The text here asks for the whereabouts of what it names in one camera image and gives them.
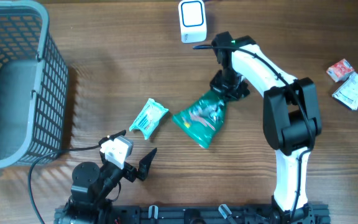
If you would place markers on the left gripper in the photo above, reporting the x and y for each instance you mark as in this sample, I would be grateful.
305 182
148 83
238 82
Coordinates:
131 173

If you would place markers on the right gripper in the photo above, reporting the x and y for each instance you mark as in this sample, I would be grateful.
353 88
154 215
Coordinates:
236 93

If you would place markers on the teal wet wipes pack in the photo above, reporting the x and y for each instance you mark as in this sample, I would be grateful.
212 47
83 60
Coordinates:
149 117

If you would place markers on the green 3M gloves package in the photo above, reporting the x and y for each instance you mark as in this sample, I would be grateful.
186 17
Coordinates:
203 119

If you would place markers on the red snack packet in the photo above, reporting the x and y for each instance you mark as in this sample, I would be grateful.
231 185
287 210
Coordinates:
340 71

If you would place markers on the white tissue pack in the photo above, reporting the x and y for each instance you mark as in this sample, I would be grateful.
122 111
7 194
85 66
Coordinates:
347 93

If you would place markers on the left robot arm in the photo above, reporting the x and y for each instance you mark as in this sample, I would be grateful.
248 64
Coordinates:
89 202

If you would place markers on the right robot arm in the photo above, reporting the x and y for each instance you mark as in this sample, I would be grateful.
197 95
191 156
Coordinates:
291 116

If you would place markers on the white barcode scanner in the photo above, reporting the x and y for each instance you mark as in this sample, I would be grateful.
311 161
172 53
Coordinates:
192 17

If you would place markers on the grey plastic shopping basket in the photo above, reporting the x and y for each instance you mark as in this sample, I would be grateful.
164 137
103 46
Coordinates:
34 84

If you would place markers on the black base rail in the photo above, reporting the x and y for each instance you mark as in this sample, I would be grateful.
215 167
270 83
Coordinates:
259 213

